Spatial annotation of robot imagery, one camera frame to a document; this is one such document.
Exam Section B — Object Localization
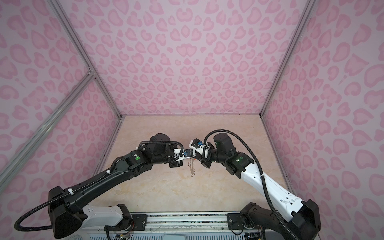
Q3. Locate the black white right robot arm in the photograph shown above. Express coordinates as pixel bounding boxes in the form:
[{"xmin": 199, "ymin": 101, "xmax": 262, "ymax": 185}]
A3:
[{"xmin": 189, "ymin": 129, "xmax": 322, "ymax": 240}]

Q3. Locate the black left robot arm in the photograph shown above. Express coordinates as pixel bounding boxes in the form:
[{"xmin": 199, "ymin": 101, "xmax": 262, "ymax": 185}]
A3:
[{"xmin": 48, "ymin": 134, "xmax": 202, "ymax": 239}]

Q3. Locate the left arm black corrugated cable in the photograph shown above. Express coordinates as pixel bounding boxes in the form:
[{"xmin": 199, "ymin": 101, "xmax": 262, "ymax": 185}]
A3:
[{"xmin": 13, "ymin": 140, "xmax": 184, "ymax": 232}]

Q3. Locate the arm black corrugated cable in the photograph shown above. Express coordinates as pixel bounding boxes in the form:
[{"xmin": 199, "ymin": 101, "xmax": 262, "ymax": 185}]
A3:
[
  {"xmin": 202, "ymin": 129, "xmax": 301, "ymax": 240},
  {"xmin": 13, "ymin": 140, "xmax": 184, "ymax": 232}
]

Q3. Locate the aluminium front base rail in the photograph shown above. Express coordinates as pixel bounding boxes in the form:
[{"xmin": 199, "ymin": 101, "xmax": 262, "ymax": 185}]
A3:
[{"xmin": 83, "ymin": 209, "xmax": 319, "ymax": 240}]

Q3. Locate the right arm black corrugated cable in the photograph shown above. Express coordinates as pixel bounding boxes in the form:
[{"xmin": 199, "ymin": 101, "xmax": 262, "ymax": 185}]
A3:
[{"xmin": 202, "ymin": 129, "xmax": 301, "ymax": 240}]

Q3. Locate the aluminium left wall diagonal bar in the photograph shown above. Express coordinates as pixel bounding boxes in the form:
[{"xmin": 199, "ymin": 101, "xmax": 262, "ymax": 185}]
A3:
[{"xmin": 1, "ymin": 71, "xmax": 95, "ymax": 193}]

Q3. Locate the aluminium right back corner post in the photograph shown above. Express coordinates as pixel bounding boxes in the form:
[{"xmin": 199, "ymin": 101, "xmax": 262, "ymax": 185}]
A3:
[{"xmin": 260, "ymin": 0, "xmax": 318, "ymax": 119}]

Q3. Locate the aluminium corner post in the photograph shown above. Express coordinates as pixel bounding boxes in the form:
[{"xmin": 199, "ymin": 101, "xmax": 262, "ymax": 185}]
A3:
[
  {"xmin": 47, "ymin": 0, "xmax": 123, "ymax": 120},
  {"xmin": 260, "ymin": 0, "xmax": 318, "ymax": 119}
]

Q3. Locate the aluminium left back corner post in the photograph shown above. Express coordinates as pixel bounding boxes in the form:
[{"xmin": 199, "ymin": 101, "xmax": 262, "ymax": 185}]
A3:
[{"xmin": 47, "ymin": 0, "xmax": 123, "ymax": 120}]

